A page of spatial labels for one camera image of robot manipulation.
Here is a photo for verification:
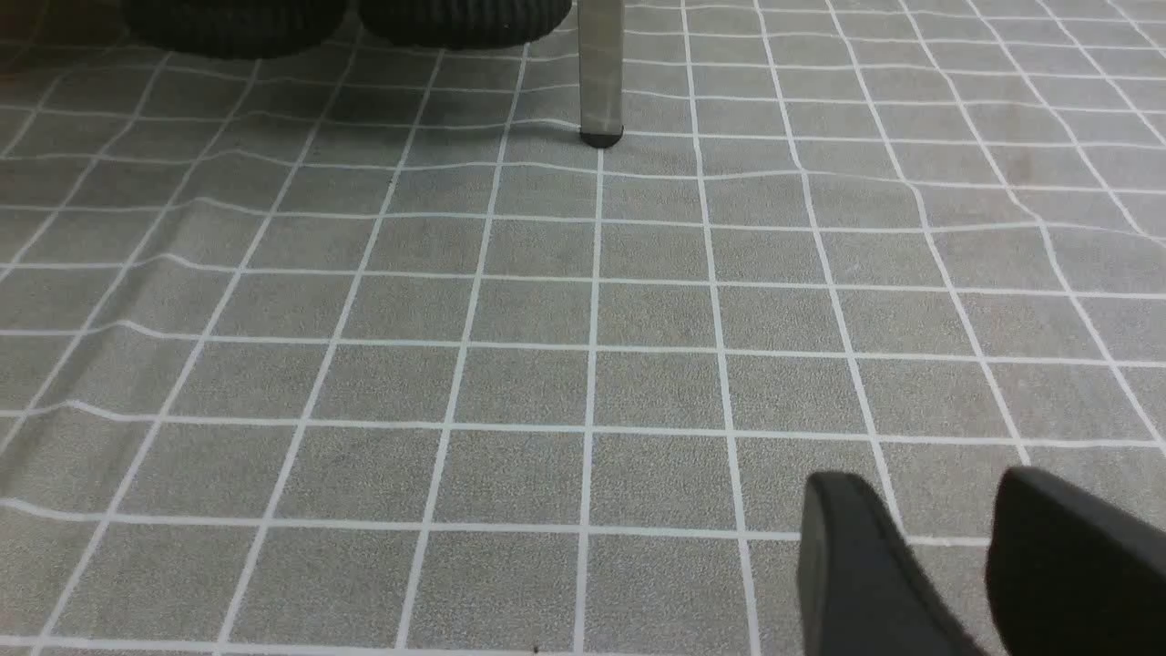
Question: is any grey checkered floor cloth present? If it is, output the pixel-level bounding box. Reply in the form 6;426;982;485
1;1;1163;655

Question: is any stainless steel shoe rack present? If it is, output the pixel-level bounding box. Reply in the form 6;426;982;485
576;0;625;149

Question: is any black knit sneaker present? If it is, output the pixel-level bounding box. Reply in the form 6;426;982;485
119;1;349;61
357;1;573;50

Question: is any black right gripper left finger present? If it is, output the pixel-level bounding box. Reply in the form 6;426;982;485
798;472;983;655

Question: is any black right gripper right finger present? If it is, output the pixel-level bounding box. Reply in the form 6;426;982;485
986;466;1165;655

